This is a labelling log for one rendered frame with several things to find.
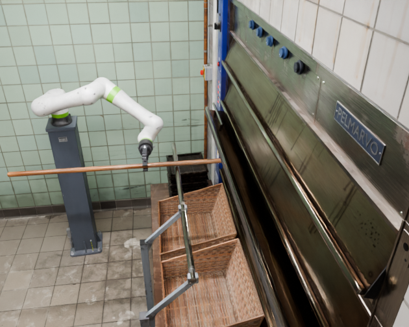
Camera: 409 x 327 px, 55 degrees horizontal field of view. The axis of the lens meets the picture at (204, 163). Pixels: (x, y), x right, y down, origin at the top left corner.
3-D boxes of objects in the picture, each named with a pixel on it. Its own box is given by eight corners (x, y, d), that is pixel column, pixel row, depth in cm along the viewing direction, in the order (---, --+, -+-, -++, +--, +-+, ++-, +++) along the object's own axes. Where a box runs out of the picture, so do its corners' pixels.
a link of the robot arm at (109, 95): (86, 91, 259) (91, 77, 252) (96, 85, 270) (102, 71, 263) (108, 108, 260) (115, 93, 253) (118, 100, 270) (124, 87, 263)
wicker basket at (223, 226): (223, 211, 297) (223, 181, 283) (236, 266, 250) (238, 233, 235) (158, 217, 293) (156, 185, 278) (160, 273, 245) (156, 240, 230)
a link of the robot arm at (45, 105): (23, 103, 260) (85, 87, 238) (39, 95, 274) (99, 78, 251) (32, 121, 265) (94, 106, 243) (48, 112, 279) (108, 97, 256)
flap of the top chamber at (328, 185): (227, 64, 242) (239, 33, 233) (372, 297, 90) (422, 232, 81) (220, 62, 241) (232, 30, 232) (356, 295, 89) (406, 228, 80)
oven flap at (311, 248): (225, 104, 255) (237, 75, 246) (350, 364, 103) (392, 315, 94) (219, 102, 254) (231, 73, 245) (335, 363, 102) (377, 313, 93)
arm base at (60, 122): (54, 113, 303) (52, 106, 300) (74, 111, 305) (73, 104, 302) (49, 127, 281) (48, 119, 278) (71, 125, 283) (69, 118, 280)
